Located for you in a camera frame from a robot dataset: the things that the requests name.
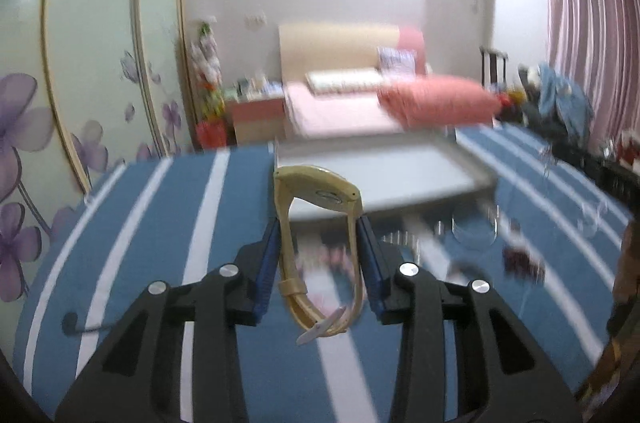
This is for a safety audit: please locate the blue white striped cloth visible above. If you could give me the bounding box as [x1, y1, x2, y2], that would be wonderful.
[12, 123, 636, 423]

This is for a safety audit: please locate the yellow wristwatch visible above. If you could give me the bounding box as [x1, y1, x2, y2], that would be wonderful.
[272, 164, 363, 346]

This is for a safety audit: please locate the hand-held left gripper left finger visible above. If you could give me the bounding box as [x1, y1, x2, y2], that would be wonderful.
[54, 219, 281, 423]

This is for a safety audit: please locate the pink striped curtain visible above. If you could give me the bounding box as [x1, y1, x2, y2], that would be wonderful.
[534, 0, 640, 145]

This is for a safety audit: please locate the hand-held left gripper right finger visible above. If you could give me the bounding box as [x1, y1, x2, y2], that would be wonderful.
[356, 215, 586, 423]

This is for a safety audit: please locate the dark bead bracelet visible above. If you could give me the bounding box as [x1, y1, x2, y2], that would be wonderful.
[501, 243, 547, 284]

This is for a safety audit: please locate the red trash bin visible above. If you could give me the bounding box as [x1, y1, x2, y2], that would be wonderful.
[195, 119, 229, 149]

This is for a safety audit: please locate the grey shallow tray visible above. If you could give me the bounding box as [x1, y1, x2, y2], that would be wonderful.
[277, 142, 494, 224]

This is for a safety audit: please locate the column of plush toys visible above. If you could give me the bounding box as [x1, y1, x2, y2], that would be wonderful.
[190, 20, 224, 122]

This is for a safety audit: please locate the dark wooden chair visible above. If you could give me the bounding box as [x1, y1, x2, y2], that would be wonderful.
[479, 46, 510, 92]

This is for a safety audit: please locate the folded pink duvet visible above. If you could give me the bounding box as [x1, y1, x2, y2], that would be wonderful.
[377, 74, 503, 128]

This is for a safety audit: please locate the silver bangle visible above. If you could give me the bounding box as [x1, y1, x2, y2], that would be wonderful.
[576, 202, 609, 237]
[451, 202, 499, 250]

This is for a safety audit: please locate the purple patterned pillow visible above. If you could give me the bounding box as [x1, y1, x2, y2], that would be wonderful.
[377, 46, 419, 77]

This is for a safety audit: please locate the beige and pink headboard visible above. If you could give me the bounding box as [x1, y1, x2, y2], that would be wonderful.
[277, 22, 427, 85]

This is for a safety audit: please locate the white patterned pillow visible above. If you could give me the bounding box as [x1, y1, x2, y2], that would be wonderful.
[306, 68, 384, 94]

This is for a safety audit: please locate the pink bead bracelet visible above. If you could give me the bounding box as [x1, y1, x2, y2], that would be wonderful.
[295, 240, 358, 279]

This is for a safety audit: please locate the floral glass door wardrobe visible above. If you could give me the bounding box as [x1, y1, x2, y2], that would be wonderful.
[0, 0, 197, 304]

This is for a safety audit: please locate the pink and beige nightstand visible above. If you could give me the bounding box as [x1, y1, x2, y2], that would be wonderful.
[225, 96, 287, 147]

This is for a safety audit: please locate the bed with pink sheet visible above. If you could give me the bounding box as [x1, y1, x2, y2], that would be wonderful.
[283, 73, 501, 140]

